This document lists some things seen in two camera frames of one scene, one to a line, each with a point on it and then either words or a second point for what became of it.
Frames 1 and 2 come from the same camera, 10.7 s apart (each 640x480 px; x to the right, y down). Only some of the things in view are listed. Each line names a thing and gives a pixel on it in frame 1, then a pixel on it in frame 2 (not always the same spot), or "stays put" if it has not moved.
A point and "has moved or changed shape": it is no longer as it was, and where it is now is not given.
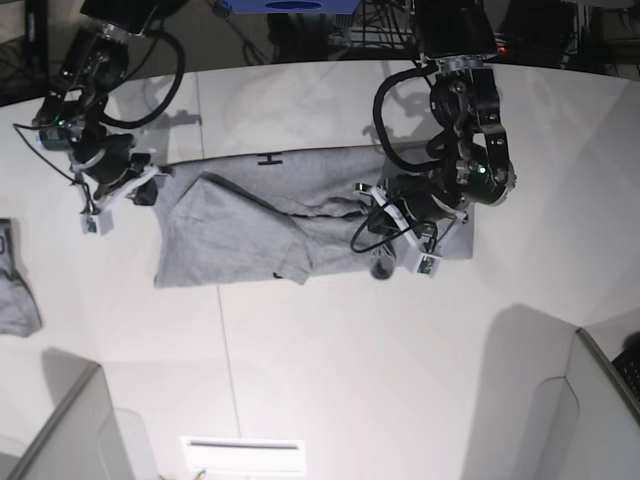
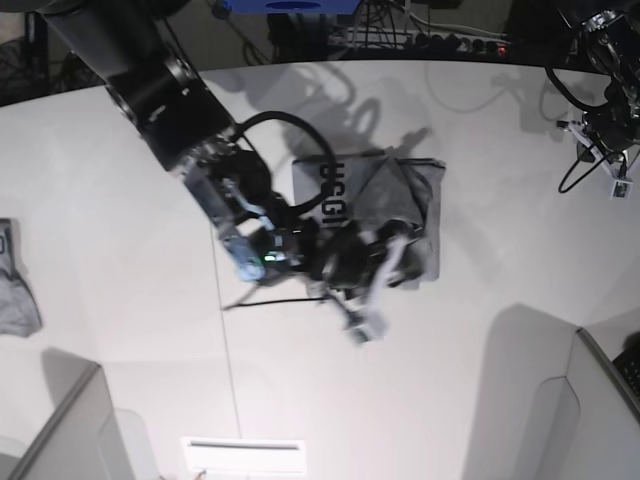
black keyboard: (628, 363) stays put
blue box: (294, 7) stays put
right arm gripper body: (419, 200) -> (611, 127)
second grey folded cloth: (19, 312) stays put
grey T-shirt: (281, 217) has moved or changed shape
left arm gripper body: (106, 160) -> (359, 257)
